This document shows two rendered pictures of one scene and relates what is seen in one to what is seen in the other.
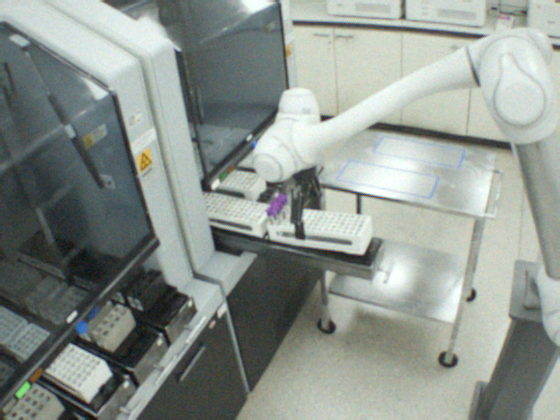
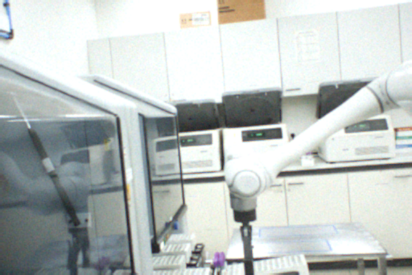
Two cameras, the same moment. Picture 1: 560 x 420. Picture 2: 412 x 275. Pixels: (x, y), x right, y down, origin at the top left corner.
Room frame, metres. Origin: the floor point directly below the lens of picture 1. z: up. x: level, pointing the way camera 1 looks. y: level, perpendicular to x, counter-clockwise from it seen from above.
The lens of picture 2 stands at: (-0.09, 0.57, 1.38)
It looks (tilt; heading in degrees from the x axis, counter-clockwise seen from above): 3 degrees down; 338
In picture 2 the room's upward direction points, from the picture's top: 5 degrees counter-clockwise
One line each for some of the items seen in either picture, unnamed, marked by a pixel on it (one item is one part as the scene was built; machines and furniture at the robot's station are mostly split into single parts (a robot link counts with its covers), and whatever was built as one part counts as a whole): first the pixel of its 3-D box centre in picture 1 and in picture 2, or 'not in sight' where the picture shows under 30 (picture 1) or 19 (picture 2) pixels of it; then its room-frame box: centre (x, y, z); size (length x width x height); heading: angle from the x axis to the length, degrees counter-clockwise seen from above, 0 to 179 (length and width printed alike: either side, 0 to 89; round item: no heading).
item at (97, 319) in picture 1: (99, 322); not in sight; (0.85, 0.51, 0.85); 0.12 x 0.02 x 0.06; 151
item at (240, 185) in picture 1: (222, 184); (144, 269); (1.48, 0.19, 0.83); 0.30 x 0.10 x 0.06; 61
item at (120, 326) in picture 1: (117, 330); not in sight; (0.82, 0.45, 0.85); 0.12 x 0.02 x 0.06; 152
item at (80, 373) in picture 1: (58, 361); not in sight; (0.73, 0.61, 0.83); 0.30 x 0.10 x 0.06; 61
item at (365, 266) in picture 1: (279, 238); not in sight; (1.21, 0.01, 0.78); 0.73 x 0.14 x 0.09; 61
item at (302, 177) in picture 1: (304, 177); (245, 223); (1.16, -0.08, 1.02); 0.08 x 0.07 x 0.09; 151
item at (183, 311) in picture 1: (99, 287); not in sight; (1.06, 0.58, 0.78); 0.73 x 0.14 x 0.09; 61
